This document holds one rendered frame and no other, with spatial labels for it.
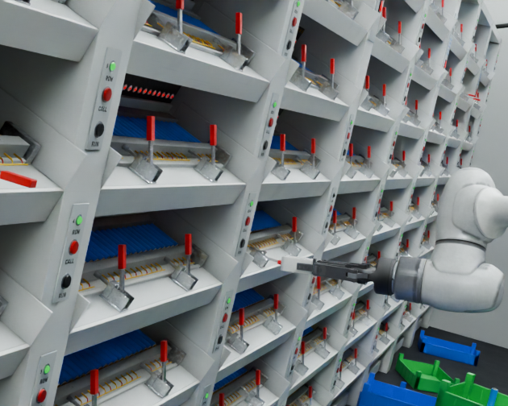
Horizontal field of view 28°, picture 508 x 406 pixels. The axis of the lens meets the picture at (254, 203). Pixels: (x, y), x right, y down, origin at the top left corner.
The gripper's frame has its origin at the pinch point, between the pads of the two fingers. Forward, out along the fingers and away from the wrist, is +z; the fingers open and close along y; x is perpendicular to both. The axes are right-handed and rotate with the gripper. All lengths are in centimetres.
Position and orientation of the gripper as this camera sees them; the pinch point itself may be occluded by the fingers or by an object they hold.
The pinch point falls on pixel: (298, 264)
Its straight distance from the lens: 210.7
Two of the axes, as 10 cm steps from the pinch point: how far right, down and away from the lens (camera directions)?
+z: -9.5, -1.1, 2.9
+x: 1.0, -9.9, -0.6
